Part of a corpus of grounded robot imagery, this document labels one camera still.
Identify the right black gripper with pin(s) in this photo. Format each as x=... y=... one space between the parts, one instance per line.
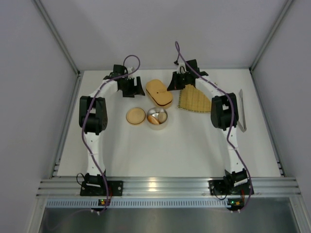
x=179 y=81

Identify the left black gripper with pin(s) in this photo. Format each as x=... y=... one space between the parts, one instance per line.
x=131 y=87

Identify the orange oval box lid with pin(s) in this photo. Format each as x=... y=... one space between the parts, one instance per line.
x=158 y=91

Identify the orange oval lunch box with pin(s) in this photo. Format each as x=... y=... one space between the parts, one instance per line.
x=165 y=106

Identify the round wooden lid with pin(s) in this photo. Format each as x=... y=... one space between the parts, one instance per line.
x=135 y=116

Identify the sesame bread bun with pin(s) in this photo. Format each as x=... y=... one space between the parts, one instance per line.
x=153 y=120

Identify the white steamed bun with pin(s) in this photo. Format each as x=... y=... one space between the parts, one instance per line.
x=162 y=117

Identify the metal food tongs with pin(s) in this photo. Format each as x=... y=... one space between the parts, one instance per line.
x=242 y=120

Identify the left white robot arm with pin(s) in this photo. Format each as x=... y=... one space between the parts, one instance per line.
x=93 y=120

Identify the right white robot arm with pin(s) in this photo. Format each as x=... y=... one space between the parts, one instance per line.
x=224 y=116

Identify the bamboo mat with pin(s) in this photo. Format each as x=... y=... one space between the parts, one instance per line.
x=193 y=100

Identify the round steel bowl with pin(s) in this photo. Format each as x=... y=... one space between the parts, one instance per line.
x=154 y=112

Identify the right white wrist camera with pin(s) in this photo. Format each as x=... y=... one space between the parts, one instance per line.
x=180 y=67

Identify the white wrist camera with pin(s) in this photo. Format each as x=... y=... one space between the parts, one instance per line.
x=180 y=67
x=130 y=69

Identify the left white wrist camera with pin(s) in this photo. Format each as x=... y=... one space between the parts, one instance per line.
x=130 y=69

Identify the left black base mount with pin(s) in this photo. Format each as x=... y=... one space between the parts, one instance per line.
x=115 y=188

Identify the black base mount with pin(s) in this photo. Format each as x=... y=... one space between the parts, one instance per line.
x=115 y=188
x=218 y=188

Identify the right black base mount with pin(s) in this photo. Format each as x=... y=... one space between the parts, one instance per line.
x=218 y=188

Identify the perforated cable tray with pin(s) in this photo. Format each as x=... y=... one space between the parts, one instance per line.
x=141 y=203

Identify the aluminium rail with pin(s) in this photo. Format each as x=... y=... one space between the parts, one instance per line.
x=141 y=187

